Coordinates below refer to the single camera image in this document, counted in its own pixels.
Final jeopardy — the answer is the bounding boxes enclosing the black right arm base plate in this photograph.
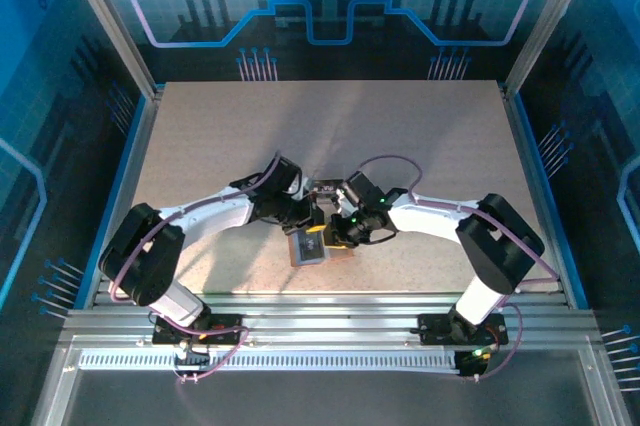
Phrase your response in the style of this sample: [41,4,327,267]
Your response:
[416,313,510,346]

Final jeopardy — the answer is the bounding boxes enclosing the black controller board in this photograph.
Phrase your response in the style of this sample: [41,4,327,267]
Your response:
[172,343,211,377]
[457,345,501,378]

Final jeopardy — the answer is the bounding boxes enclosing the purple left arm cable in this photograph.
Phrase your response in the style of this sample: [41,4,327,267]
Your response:
[109,150,284,385]

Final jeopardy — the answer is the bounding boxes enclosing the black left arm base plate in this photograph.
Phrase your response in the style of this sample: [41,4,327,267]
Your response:
[151,313,245,346]

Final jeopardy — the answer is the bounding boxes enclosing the blue edge strip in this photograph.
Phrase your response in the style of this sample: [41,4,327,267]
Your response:
[73,93,151,310]
[513,93,590,310]

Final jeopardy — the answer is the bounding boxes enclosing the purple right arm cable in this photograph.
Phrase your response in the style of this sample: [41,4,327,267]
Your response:
[357,154,560,383]

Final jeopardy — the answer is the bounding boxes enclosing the aluminium frame post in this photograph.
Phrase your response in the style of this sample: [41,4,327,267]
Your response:
[502,0,605,97]
[55,0,162,100]

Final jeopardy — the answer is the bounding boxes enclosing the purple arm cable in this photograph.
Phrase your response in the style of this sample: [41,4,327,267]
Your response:
[109,150,284,385]
[357,154,560,383]

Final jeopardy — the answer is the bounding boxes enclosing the aluminium side rail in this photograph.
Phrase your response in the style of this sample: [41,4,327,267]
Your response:
[499,83,576,310]
[89,85,166,310]

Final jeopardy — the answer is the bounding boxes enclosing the aluminium frame cross rails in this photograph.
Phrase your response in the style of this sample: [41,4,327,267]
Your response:
[59,293,604,350]

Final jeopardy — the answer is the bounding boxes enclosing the white slotted cable duct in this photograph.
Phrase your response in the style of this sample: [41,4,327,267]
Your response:
[77,349,462,373]

